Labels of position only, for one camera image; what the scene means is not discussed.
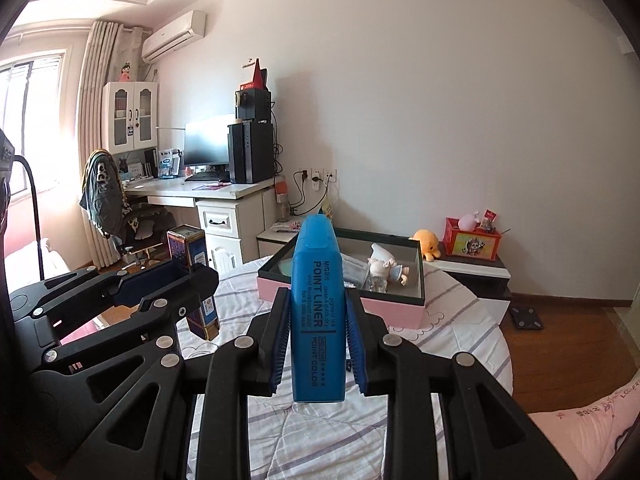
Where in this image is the pink printed bedding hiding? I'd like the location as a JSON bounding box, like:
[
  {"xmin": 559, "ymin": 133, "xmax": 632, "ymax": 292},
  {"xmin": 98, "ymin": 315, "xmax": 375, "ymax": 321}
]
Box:
[{"xmin": 527, "ymin": 375, "xmax": 640, "ymax": 480}]

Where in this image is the dark printed jacket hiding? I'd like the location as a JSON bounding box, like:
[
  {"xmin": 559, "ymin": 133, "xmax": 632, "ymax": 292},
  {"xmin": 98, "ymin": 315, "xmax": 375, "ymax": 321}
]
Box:
[{"xmin": 79, "ymin": 149, "xmax": 132, "ymax": 238}]

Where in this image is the striped white quilt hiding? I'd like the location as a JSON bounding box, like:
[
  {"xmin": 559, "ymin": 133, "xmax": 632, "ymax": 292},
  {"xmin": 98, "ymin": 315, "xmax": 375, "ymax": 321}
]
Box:
[{"xmin": 97, "ymin": 255, "xmax": 515, "ymax": 480}]

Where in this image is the white air conditioner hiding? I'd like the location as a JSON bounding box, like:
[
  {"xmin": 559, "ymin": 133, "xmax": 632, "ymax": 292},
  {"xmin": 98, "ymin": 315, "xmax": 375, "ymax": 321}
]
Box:
[{"xmin": 141, "ymin": 10, "xmax": 207, "ymax": 63}]

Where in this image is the black white low cabinet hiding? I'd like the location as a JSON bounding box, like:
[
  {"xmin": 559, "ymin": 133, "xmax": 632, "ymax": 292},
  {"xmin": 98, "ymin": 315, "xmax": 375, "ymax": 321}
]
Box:
[{"xmin": 432, "ymin": 247, "xmax": 513, "ymax": 301}]

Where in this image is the black bathroom scale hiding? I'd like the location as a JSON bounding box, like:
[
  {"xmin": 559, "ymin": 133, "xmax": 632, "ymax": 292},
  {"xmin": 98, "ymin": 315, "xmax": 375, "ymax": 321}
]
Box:
[{"xmin": 507, "ymin": 306, "xmax": 543, "ymax": 332}]

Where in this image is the computer monitor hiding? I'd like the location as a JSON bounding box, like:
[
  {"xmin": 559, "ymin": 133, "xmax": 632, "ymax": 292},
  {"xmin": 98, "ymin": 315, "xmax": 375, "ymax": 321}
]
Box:
[{"xmin": 184, "ymin": 114, "xmax": 236, "ymax": 167}]

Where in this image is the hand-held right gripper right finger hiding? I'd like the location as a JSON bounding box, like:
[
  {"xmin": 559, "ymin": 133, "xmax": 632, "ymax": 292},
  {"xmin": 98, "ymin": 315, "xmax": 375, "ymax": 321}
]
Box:
[{"xmin": 344, "ymin": 292, "xmax": 577, "ymax": 480}]

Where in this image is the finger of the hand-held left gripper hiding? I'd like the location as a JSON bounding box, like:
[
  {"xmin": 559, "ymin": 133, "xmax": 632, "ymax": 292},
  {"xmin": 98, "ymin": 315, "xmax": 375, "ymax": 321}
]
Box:
[
  {"xmin": 7, "ymin": 259, "xmax": 196, "ymax": 321},
  {"xmin": 27, "ymin": 265, "xmax": 222, "ymax": 376}
]

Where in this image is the blue highlighter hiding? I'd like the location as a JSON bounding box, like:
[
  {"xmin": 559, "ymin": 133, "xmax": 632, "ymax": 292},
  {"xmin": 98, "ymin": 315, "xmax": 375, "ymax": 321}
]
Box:
[{"xmin": 291, "ymin": 215, "xmax": 347, "ymax": 403}]

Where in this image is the white bedside table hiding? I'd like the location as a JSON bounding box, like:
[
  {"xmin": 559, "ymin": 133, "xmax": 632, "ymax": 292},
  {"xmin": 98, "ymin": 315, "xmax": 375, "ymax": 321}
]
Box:
[{"xmin": 256, "ymin": 217, "xmax": 306, "ymax": 266}]

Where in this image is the yellow plush toy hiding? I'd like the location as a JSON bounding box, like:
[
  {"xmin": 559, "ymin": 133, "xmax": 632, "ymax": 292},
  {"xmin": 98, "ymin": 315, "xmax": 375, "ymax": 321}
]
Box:
[{"xmin": 409, "ymin": 229, "xmax": 442, "ymax": 262}]

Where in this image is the clear plastic flosser box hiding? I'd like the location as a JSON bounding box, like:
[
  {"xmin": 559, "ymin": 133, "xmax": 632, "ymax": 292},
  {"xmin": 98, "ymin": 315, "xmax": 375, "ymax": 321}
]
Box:
[{"xmin": 341, "ymin": 255, "xmax": 373, "ymax": 288}]

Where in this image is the pink storage box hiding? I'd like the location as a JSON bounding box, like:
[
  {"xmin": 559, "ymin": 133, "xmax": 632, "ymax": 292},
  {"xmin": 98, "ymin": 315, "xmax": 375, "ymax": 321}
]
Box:
[{"xmin": 256, "ymin": 226, "xmax": 427, "ymax": 330}]

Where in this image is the blue white box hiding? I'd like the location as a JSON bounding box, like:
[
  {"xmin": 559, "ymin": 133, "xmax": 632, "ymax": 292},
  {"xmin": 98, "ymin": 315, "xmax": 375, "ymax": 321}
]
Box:
[{"xmin": 159, "ymin": 147, "xmax": 181, "ymax": 178}]

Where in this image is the orange cap bottle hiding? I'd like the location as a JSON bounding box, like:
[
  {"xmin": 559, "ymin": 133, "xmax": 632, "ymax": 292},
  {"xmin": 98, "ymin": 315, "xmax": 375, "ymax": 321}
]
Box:
[{"xmin": 277, "ymin": 177, "xmax": 291, "ymax": 223}]

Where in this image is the black curved cable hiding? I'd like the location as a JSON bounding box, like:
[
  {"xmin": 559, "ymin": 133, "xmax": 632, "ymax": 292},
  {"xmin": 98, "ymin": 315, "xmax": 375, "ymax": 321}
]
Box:
[{"xmin": 12, "ymin": 156, "xmax": 47, "ymax": 281}]

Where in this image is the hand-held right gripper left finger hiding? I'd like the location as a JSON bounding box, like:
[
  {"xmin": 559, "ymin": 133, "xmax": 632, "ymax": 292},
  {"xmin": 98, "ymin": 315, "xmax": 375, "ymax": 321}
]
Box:
[{"xmin": 60, "ymin": 287, "xmax": 292, "ymax": 480}]

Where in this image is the white desk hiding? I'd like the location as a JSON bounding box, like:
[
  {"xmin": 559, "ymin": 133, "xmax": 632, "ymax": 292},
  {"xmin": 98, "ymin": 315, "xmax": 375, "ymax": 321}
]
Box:
[{"xmin": 120, "ymin": 175, "xmax": 276, "ymax": 273}]

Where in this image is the red paper bag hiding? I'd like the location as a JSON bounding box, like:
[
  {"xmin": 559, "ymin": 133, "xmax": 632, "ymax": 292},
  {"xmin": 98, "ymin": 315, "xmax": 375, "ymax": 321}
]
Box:
[{"xmin": 239, "ymin": 57, "xmax": 269, "ymax": 92}]

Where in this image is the black office chair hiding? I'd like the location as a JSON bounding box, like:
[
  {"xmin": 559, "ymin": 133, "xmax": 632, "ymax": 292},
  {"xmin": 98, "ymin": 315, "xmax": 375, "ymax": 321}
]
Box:
[{"xmin": 80, "ymin": 149, "xmax": 178, "ymax": 268}]

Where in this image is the window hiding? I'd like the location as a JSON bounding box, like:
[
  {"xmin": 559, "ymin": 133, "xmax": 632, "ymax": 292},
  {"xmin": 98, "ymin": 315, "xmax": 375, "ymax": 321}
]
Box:
[{"xmin": 0, "ymin": 50, "xmax": 68, "ymax": 196}]

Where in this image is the black speaker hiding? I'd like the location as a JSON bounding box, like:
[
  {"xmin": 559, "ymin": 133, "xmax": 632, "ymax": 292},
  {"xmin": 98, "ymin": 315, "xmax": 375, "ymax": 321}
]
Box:
[{"xmin": 235, "ymin": 87, "xmax": 273, "ymax": 123}]

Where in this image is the red printed storage box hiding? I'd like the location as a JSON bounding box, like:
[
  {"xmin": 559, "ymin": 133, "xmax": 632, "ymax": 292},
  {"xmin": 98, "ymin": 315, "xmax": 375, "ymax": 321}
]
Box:
[{"xmin": 442, "ymin": 216, "xmax": 503, "ymax": 261}]

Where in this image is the black computer tower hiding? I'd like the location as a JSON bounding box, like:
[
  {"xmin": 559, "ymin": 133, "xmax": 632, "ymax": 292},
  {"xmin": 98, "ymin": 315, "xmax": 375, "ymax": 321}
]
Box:
[{"xmin": 227, "ymin": 120, "xmax": 275, "ymax": 184}]

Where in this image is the small doll figurine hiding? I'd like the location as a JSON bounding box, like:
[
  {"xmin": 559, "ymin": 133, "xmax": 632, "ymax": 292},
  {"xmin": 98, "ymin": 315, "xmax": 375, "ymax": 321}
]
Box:
[{"xmin": 369, "ymin": 242, "xmax": 411, "ymax": 286}]

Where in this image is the small blue gold box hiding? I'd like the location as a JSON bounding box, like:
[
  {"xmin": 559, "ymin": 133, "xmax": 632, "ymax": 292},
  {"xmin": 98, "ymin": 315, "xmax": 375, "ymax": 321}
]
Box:
[{"xmin": 166, "ymin": 224, "xmax": 222, "ymax": 342}]

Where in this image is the white glass door cabinet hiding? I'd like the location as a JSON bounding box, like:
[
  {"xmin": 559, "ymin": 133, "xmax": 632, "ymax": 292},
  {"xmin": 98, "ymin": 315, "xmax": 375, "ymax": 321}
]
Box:
[{"xmin": 102, "ymin": 81, "xmax": 160, "ymax": 156}]

